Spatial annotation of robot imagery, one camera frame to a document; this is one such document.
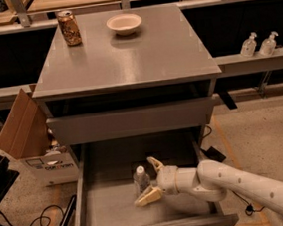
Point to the gold soda can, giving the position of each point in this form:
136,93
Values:
69,28

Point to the left hand sanitizer bottle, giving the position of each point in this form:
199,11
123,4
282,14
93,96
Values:
249,45

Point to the grey top drawer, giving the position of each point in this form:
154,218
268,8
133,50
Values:
84,128

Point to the white paper bowl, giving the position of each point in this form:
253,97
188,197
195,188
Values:
124,24

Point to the grey drawer cabinet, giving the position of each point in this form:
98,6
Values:
164,61

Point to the hand sanitizer bottle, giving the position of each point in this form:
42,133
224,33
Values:
249,45
269,44

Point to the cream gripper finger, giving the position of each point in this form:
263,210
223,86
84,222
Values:
150,195
156,164

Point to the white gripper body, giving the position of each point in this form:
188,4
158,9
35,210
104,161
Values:
167,179

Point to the open cardboard box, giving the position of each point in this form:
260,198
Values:
26,138

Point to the black power adapter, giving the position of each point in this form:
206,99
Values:
214,154

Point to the right hand sanitizer bottle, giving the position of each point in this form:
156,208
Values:
269,44

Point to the grey metal shelf rail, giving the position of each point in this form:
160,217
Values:
235,65

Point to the open grey middle drawer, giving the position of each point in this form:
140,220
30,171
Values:
106,191

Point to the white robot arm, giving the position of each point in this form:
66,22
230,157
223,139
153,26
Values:
209,181

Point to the clear plastic water bottle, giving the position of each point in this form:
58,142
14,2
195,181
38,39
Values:
141,180

